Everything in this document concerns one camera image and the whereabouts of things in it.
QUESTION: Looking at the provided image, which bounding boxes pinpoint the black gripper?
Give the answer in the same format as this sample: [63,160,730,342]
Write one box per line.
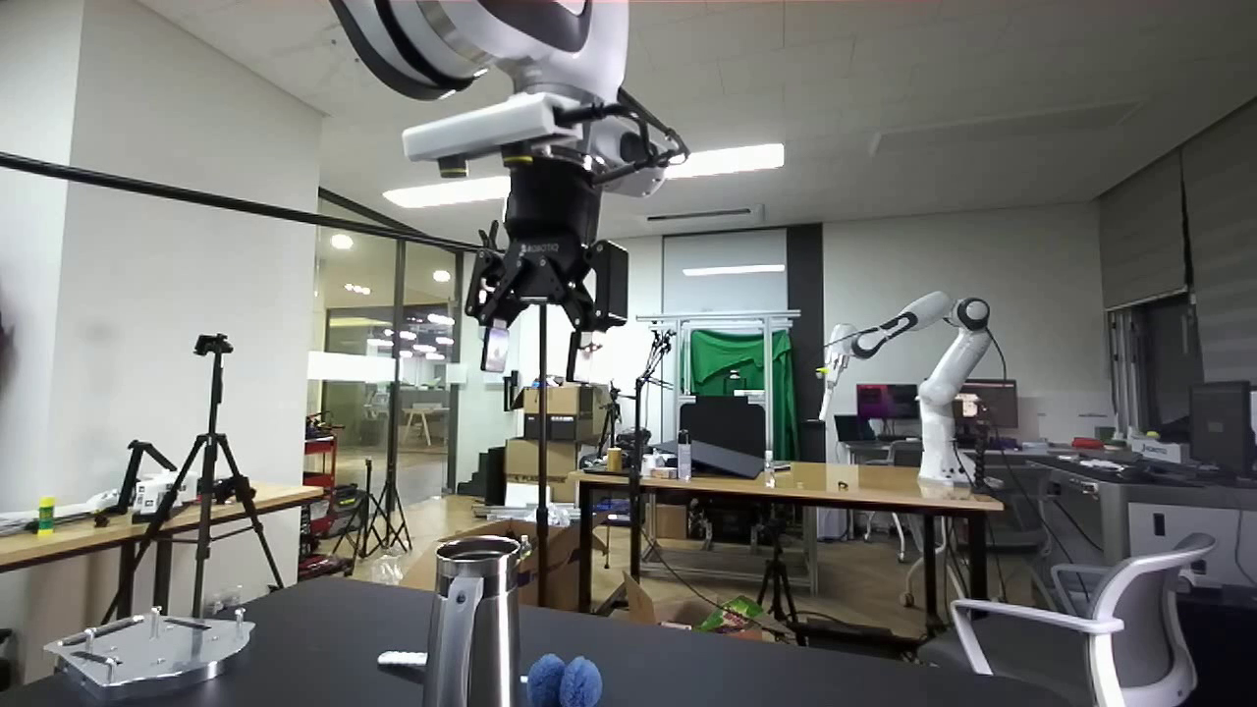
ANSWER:
[465,153,633,377]

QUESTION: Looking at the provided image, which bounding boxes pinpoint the stacked cardboard boxes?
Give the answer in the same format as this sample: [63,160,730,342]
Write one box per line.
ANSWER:
[503,377,621,485]

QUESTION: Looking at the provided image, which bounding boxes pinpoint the green backdrop cloth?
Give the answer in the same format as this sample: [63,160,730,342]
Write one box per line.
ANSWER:
[683,326,802,462]

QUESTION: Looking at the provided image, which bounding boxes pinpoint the black stand with camera arm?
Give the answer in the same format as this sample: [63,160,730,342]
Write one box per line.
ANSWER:
[625,326,683,587]

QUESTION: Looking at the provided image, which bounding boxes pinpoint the wooden table with black legs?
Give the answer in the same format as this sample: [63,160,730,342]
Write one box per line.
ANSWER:
[571,461,1011,644]

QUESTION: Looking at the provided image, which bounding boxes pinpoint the clear acrylic plate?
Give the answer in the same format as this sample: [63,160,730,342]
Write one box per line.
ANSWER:
[45,605,261,692]

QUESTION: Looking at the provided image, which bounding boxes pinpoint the long ceiling light panel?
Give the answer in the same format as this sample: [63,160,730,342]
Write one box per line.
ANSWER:
[659,138,790,186]
[383,172,516,214]

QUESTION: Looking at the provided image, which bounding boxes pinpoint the stainless steel flask with handle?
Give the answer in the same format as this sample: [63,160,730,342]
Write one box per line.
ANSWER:
[430,529,536,707]

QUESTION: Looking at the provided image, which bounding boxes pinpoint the black camera tripod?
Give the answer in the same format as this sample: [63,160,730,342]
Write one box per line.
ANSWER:
[101,332,288,620]

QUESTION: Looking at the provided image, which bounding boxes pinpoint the black computer monitor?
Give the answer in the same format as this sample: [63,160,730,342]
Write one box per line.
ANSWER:
[1187,377,1257,478]

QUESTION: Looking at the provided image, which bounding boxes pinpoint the long wooden bench table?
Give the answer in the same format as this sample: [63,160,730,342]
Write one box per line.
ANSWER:
[0,485,330,620]

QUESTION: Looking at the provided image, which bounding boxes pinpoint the black stand with boom pole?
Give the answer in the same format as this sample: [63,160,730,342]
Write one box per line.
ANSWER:
[0,144,560,614]

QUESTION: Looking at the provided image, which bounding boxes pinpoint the white mesh office chair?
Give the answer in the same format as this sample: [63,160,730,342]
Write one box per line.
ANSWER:
[947,544,1218,707]

